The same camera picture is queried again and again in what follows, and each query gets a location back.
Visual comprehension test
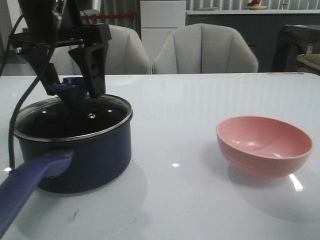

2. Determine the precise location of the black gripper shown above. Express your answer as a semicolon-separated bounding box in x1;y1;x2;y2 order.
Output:
9;24;111;99

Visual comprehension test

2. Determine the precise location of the glass lid with blue knob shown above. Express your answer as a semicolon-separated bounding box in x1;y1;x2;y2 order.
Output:
14;77;133;142

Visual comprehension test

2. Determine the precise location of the pink bowl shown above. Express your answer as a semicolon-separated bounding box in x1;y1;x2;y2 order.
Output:
216;116;314;179

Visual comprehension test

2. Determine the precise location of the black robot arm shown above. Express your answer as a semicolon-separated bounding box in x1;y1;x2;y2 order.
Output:
10;0;111;99

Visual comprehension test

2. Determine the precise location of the red barrier tape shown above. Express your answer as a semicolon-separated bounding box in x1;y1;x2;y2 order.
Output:
81;13;134;20

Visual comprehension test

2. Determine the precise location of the left beige upholstered chair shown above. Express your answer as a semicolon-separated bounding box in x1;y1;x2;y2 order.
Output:
50;24;152;76

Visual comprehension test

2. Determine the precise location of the beige upholstered chair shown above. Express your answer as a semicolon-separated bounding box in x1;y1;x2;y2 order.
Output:
50;24;152;76
152;23;259;75

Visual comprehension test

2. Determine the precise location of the grey curtain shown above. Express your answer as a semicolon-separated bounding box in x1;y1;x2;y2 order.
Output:
100;0;141;38

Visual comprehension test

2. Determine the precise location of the white cabinet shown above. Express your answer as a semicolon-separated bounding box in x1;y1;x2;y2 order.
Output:
140;0;186;61

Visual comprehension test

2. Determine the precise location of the dark blue saucepan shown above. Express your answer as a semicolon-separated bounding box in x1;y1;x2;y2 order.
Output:
0;115;133;235

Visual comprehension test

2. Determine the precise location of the right beige upholstered chair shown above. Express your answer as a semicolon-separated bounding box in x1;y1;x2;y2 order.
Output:
152;23;259;75

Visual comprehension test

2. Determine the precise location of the fruit plate on counter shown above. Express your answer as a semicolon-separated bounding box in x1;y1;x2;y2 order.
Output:
245;0;268;10

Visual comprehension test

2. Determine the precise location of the dark grey counter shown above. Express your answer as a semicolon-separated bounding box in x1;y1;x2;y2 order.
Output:
186;9;320;73

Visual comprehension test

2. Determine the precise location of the dark glossy side table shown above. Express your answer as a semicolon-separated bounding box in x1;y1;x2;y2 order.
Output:
271;24;320;72

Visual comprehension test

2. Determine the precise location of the beige cushion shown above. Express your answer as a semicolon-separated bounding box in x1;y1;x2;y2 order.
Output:
296;53;320;76

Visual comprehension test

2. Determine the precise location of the black cable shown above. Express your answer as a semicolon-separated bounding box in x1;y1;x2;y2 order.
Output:
0;13;61;169

